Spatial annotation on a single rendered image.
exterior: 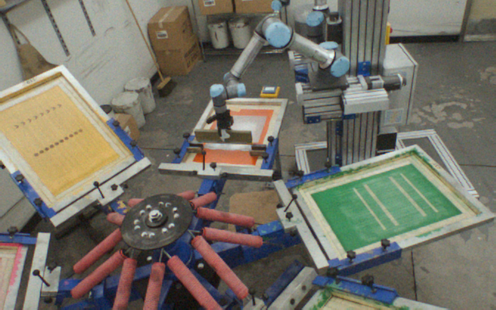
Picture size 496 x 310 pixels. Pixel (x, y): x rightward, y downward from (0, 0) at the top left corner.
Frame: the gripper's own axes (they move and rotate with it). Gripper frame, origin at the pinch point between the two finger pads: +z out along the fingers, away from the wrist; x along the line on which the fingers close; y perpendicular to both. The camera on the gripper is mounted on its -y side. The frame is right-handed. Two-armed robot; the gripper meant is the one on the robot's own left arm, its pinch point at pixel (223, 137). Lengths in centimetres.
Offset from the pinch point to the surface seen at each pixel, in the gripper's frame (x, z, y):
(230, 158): -3.2, 13.8, 3.1
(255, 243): -72, 2, 36
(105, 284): -100, 6, -26
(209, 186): -36.8, 5.1, 2.3
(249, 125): 31.5, 13.7, 6.6
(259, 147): 1.9, 8.0, 21.1
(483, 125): 173, 110, 197
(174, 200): -72, -22, 3
